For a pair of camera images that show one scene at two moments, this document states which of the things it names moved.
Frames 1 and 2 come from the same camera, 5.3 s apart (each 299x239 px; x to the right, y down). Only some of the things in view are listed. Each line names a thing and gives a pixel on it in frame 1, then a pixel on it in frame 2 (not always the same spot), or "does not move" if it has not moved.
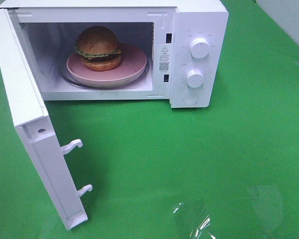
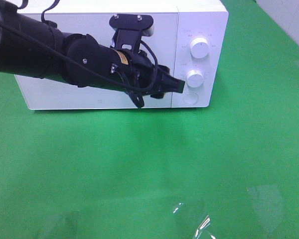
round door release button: x=190 y=98 does not move
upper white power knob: x=200 y=48 does not move
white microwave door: x=59 y=197 to x=45 y=91
